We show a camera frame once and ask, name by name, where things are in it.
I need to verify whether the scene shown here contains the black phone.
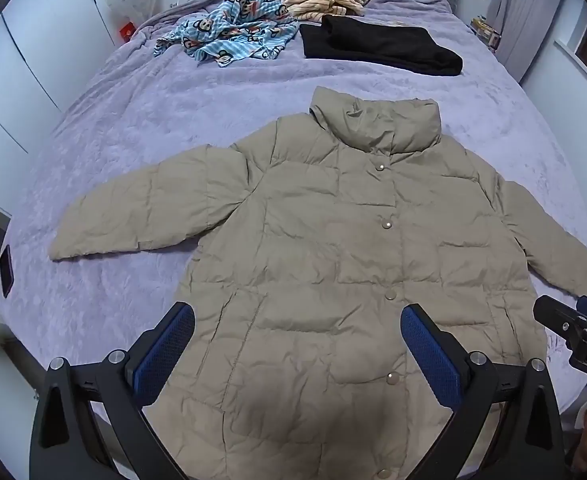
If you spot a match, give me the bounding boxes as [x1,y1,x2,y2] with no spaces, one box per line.
[0,245,15,298]

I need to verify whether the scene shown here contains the white wardrobe doors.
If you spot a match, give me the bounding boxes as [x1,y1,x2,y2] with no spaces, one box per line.
[0,0,119,211]

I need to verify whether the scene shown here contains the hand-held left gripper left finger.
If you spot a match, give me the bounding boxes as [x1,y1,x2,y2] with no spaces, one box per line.
[30,301,196,480]

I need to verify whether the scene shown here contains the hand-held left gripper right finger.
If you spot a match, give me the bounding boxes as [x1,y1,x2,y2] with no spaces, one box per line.
[401,302,569,480]

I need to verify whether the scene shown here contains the white curtain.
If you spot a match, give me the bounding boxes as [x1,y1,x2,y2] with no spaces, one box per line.
[493,0,581,81]

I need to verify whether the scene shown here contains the small colourful boxes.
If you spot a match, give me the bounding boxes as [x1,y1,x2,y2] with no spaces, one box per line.
[471,16,501,51]

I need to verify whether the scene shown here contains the black folded garment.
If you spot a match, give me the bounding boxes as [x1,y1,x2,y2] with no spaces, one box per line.
[299,14,463,77]

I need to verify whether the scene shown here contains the blue cartoon printed cloth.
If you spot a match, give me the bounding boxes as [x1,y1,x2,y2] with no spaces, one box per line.
[154,0,299,68]

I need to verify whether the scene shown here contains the beige puffer jacket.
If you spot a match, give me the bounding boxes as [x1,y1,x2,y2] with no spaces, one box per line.
[48,86,587,480]

